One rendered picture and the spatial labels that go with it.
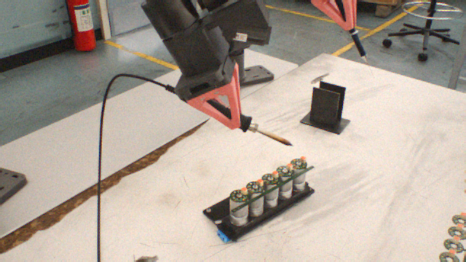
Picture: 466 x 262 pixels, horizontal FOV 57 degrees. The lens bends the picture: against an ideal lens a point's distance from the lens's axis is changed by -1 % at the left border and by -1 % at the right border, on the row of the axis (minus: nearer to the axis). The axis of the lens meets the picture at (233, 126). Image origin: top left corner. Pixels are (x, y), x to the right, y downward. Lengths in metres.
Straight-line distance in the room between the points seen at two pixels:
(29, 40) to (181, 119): 2.50
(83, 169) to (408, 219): 0.51
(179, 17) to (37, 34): 2.80
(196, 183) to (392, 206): 0.30
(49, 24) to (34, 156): 2.54
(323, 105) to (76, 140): 0.46
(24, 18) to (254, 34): 2.78
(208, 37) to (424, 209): 0.40
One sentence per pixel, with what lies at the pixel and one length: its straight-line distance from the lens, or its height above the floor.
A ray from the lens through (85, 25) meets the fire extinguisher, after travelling 3.26.
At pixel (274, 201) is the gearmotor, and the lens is 0.62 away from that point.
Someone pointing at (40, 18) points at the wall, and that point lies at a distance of 3.29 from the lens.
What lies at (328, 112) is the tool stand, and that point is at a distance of 0.84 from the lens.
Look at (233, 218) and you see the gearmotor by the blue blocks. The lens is 0.59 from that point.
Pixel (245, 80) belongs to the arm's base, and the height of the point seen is 0.76.
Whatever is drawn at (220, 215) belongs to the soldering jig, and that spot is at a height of 0.76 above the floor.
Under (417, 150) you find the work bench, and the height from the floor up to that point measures 0.75.
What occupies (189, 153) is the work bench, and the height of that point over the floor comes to 0.75.
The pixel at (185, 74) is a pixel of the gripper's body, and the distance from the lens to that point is 0.57.
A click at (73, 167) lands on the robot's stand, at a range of 0.78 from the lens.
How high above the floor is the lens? 1.19
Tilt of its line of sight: 32 degrees down
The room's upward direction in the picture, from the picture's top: straight up
